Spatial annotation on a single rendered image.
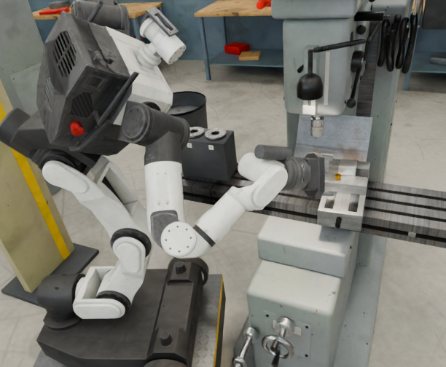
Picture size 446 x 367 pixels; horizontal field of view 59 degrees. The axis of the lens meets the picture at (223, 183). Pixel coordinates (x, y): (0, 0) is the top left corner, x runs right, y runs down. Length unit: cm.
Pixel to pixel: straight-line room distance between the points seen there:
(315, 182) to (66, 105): 65
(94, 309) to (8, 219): 111
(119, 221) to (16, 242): 140
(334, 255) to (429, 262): 136
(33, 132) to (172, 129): 46
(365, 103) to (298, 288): 83
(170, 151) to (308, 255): 77
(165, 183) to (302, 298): 77
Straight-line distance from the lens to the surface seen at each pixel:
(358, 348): 207
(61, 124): 108
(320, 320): 151
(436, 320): 251
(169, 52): 107
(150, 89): 105
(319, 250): 150
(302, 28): 129
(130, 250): 139
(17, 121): 132
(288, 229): 157
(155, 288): 185
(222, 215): 92
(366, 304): 222
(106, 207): 136
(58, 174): 129
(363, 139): 186
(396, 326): 242
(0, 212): 259
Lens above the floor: 191
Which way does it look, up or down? 34 degrees down
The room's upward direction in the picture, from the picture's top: 8 degrees counter-clockwise
